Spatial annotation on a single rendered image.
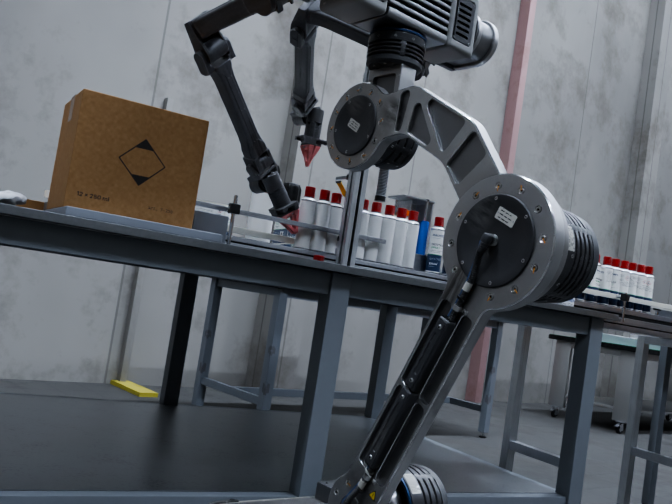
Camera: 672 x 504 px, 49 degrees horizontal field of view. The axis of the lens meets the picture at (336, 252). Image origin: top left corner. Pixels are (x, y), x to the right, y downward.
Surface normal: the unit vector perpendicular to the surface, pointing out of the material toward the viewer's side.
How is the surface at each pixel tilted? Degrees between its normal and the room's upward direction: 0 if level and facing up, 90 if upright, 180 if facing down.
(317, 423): 90
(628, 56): 90
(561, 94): 90
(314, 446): 90
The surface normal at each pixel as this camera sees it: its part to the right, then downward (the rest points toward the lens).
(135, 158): 0.49, 0.02
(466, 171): -0.75, -0.15
